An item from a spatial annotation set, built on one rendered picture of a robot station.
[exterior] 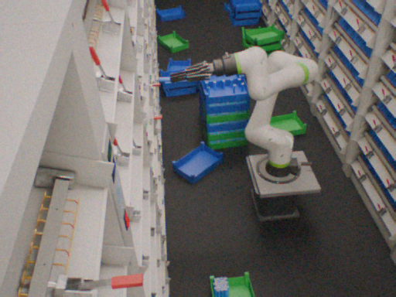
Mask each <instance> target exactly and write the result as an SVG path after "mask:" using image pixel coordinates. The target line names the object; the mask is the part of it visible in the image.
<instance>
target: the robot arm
mask: <svg viewBox="0 0 396 297"><path fill-rule="evenodd" d="M225 54H226V55H224V56H222V60H221V59H218V60H213V63H207V62H206V61H204V62H202V63H198V64H196V65H194V66H191V67H187V68H186V69H185V70H184V71H181V72H177V73H170V74H169V75H170V80H171V84H174V83H176V82H179V81H182V80H188V82H194V81H198V80H210V77H212V76H214V75H216V77H222V76H223V75H224V73H225V76H226V77H230V76H233V75H237V74H240V73H245V74H246V77H247V91H248V93H249V95H250V97H251V98H252V99H254V100H256V101H257V103H256V105H255V107H254V112H253V113H252V115H251V119H250V120H249V122H248V123H247V127H246V128H245V131H244V133H245V136H246V138H247V140H248V141H249V142H250V143H254V144H255V145H256V146H260V147H262V148H263V149H267V150H268V162H267V163H266V165H265V170H266V172H267V173H268V174H269V175H271V176H274V177H284V176H288V175H289V174H290V173H291V174H292V175H294V176H297V174H298V169H301V168H299V167H301V166H312V163H311V162H301V160H298V159H297V158H291V156H292V149H293V143H294V137H293V136H292V134H291V133H289V132H288V131H286V130H283V129H277V128H274V127H272V126H270V121H271V114H272V112H273V109H274V104H275V101H276V99H277V96H278V92H280V91H281V90H286V89H289V88H293V87H298V86H302V85H303V84H307V83H308V82H312V81H313V80H314V79H316V76H317V75H318V72H319V68H318V66H317V65H316V62H315V61H313V60H310V59H306V58H300V57H297V56H294V55H290V54H288V53H286V52H282V51H276V52H273V53H271V55H270V56H267V54H266V52H265V51H264V50H263V49H262V48H259V47H256V46H255V47H251V48H250V49H246V50H245V51H242V52H240V53H232V54H227V53H225Z"/></svg>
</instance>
